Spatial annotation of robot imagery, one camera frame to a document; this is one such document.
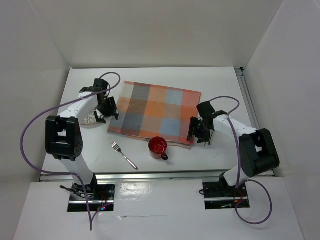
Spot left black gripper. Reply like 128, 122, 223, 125
92, 96, 119, 124

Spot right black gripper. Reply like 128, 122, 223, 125
186, 116, 212, 144

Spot patterned ceramic plate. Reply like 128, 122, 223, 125
80, 110, 100, 126

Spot silver fork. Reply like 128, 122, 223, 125
111, 141, 138, 171

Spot checkered orange grey cloth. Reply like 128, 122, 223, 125
107, 81, 202, 150

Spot red mug black handle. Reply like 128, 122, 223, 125
148, 136, 169, 161

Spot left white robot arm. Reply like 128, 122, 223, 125
45, 78, 119, 200

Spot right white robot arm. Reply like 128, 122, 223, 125
187, 101, 280, 196

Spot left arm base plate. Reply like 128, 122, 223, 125
67, 183, 116, 213

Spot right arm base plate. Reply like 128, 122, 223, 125
199, 182, 250, 210

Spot aluminium frame rail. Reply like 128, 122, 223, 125
39, 66, 276, 182

